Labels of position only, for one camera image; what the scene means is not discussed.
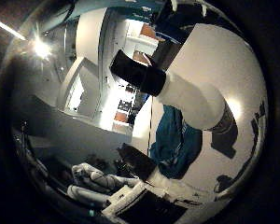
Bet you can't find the teal cloth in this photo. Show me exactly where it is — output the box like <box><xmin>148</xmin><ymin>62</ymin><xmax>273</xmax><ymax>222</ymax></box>
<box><xmin>148</xmin><ymin>105</ymin><xmax>203</xmax><ymax>180</ymax></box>

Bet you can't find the bright ceiling lamp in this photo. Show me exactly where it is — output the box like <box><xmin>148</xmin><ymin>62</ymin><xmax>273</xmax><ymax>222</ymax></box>
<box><xmin>32</xmin><ymin>36</ymin><xmax>54</xmax><ymax>61</ymax></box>

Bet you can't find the ceiling strip light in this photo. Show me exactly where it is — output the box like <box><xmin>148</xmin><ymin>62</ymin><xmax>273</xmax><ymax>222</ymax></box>
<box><xmin>0</xmin><ymin>14</ymin><xmax>27</xmax><ymax>41</ymax></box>

